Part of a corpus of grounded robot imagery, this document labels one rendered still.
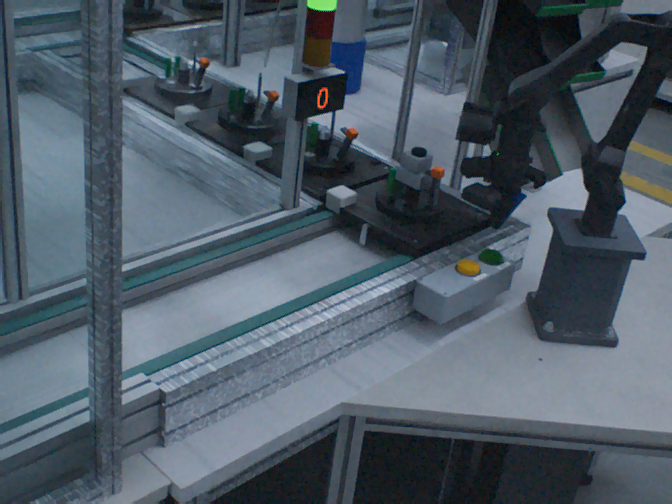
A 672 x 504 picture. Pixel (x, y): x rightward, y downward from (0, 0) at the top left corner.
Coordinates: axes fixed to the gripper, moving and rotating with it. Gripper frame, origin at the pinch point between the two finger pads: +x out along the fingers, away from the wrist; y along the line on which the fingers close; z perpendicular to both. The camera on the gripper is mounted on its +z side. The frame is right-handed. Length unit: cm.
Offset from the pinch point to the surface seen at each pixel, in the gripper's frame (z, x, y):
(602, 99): 64, 32, -168
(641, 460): -11, 106, -95
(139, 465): 4, 20, 75
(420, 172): 19.2, 0.1, -0.9
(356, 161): 42.3, 8.8, -9.4
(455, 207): 15.7, 8.8, -10.1
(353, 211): 26.3, 8.8, 8.9
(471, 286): -3.6, 10.3, 10.3
